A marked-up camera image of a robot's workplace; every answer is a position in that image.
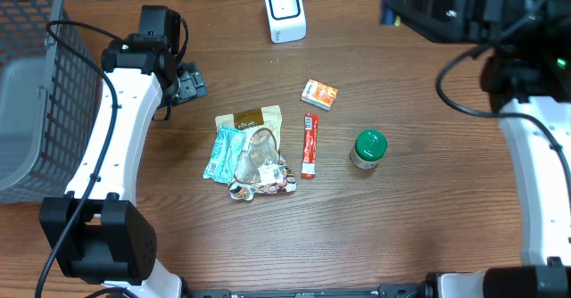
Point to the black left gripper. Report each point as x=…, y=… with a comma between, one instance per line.
x=189, y=81

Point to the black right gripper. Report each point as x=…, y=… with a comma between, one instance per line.
x=467, y=8

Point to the teal Kleenex tissue pack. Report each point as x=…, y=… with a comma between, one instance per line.
x=225, y=153

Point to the brown snack pouch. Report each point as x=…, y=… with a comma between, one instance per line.
x=261, y=168

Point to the orange Kleenex tissue box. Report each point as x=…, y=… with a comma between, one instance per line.
x=319, y=94

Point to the red snack stick packet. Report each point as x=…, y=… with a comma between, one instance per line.
x=309, y=152

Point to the green lid jar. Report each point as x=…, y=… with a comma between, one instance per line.
x=368, y=149

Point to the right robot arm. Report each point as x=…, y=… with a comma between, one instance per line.
x=526, y=45

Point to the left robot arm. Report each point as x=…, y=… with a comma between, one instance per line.
x=95, y=230

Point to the white barcode scanner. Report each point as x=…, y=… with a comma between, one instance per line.
x=287, y=21

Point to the grey plastic mesh basket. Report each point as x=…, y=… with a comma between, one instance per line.
x=48, y=101

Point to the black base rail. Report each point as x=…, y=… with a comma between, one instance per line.
x=303, y=293

